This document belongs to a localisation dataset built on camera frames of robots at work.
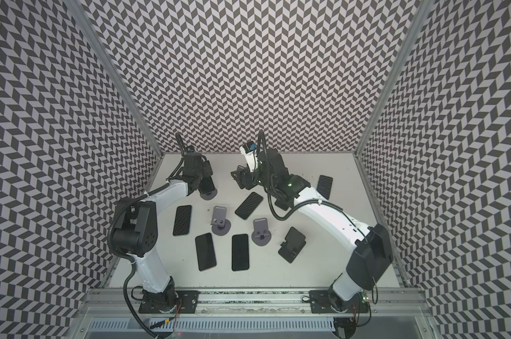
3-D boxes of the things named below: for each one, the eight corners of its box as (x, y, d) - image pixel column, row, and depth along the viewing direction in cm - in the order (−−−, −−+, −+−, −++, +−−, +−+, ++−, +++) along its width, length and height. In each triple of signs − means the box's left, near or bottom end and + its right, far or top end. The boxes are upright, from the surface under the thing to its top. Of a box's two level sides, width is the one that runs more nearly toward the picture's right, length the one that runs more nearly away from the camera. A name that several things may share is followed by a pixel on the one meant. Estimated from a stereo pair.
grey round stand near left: (213, 235, 90) (209, 228, 85) (216, 213, 97) (213, 205, 91) (229, 235, 90) (227, 228, 85) (232, 213, 97) (230, 205, 91)
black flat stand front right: (277, 253, 86) (279, 243, 77) (290, 237, 90) (292, 226, 82) (291, 264, 83) (294, 255, 75) (303, 247, 88) (307, 236, 79)
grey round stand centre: (252, 246, 88) (251, 236, 79) (253, 228, 92) (252, 217, 84) (270, 246, 88) (271, 236, 80) (270, 228, 93) (271, 217, 84)
